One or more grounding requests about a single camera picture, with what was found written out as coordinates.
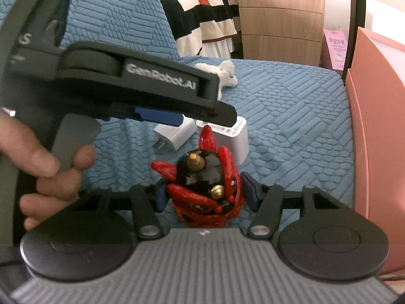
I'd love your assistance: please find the striped orange black white cloth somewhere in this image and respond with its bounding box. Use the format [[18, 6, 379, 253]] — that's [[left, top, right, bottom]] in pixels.
[[160, 0, 240, 58]]

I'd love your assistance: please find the red black lion figurine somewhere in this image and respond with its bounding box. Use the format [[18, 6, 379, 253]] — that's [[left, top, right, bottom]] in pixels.
[[150, 125, 246, 228]]

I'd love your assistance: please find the person's left hand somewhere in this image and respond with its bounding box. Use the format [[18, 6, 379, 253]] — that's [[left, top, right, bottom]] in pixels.
[[1, 108, 97, 231]]

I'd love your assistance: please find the white plush toy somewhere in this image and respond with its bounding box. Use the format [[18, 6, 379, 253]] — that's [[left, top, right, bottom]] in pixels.
[[194, 60, 238, 101]]

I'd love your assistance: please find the white rectangular charger box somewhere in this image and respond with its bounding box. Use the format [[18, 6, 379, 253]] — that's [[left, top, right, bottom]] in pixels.
[[196, 116, 249, 166]]

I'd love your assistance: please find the blue textured sofa cover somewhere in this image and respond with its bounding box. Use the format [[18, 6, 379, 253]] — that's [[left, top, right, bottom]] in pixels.
[[0, 0, 355, 229]]

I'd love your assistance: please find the pink paper box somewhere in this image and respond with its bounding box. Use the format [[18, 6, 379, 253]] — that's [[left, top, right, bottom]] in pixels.
[[320, 28, 347, 75]]

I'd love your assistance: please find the wooden drawer cabinet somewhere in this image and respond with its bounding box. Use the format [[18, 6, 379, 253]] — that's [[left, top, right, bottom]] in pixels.
[[237, 0, 325, 66]]

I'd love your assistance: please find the small white power adapter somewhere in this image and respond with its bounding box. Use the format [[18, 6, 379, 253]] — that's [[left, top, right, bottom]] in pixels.
[[152, 117, 198, 151]]

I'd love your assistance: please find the black floor lamp pole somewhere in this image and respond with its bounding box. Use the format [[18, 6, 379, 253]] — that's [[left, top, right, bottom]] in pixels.
[[342, 0, 366, 81]]

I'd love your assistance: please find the orange cardboard storage box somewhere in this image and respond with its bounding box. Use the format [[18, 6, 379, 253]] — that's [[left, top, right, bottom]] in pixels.
[[345, 28, 404, 275]]

